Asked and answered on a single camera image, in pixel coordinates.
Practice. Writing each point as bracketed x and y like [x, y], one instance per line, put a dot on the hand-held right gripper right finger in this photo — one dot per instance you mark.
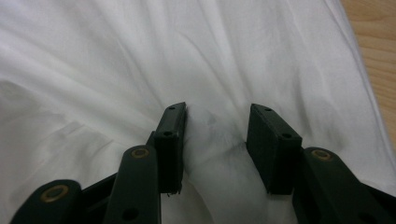
[274, 149]

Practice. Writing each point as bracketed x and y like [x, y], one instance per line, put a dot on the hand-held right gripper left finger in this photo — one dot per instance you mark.
[169, 146]

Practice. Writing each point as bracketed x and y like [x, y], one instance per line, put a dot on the white pants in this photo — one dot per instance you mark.
[124, 62]

